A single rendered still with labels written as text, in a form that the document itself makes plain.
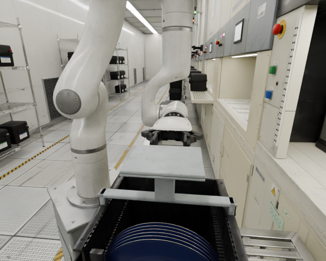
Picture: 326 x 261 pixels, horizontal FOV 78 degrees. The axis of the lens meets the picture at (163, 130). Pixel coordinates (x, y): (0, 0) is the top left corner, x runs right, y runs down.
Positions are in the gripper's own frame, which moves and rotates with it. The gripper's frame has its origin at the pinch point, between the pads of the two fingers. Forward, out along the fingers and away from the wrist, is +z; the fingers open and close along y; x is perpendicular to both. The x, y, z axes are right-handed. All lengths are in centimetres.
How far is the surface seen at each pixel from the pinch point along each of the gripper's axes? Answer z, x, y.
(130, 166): 15.9, 2.7, 4.5
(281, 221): -21, -36, -39
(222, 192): 6.7, -7.0, -11.0
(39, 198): -107, -107, 131
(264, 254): -0.4, -29.5, -25.1
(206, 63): -338, 17, -38
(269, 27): -58, 32, -37
